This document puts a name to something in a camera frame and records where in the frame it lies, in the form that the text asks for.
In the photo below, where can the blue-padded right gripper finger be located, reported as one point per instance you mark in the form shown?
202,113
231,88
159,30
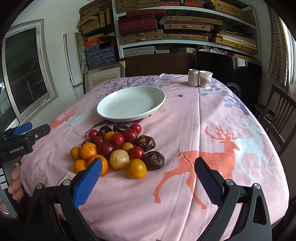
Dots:
22,129
56,208

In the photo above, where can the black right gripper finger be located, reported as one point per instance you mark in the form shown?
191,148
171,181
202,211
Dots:
37,133

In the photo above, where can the dark-padded right gripper finger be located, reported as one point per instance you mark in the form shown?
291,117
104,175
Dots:
253,222

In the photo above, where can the small orange tomato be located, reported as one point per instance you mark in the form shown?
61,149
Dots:
75,153
79,165
108,136

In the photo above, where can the large orange mandarin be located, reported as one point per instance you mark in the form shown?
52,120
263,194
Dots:
87,150

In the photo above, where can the red cherry tomato small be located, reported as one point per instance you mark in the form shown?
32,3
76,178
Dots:
98,140

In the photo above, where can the small dark chestnut top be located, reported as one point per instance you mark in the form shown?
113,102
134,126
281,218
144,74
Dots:
104,130

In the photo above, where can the pale yellow round fruit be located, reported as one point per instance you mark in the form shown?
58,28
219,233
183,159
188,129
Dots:
119,159

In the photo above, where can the yellow orange tomato front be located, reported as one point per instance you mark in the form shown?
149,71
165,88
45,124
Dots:
136,169

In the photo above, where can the small yellow tomato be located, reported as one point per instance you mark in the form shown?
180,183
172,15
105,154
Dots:
127,147

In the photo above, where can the red cherry tomato top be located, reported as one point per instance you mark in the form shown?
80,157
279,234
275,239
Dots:
136,127

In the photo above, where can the dark water chestnut front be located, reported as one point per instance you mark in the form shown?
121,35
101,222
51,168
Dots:
154,160

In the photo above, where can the dark water chestnut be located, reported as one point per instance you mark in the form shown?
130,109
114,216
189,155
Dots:
154,160
147,143

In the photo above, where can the person's left hand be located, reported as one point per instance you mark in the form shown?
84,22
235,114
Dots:
15,188

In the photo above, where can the white oval plate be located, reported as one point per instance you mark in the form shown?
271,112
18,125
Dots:
131,104

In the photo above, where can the dark wooden chair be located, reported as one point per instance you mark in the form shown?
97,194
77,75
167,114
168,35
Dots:
274,122

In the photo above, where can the dark wooden cabinet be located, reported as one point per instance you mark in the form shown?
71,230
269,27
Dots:
156,64

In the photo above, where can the white metal shelf unit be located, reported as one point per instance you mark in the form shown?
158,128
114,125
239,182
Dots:
230,26

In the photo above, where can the white paper cup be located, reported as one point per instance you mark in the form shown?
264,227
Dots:
205,78

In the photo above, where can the pink beverage can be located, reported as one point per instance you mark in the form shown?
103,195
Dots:
193,78

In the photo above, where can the aluminium frame window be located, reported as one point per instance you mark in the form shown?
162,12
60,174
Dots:
26,70

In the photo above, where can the white board leaning on wall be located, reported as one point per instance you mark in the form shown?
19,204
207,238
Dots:
72,59

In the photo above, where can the framed picture leaning on wall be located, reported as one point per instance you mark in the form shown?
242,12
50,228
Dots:
97,76

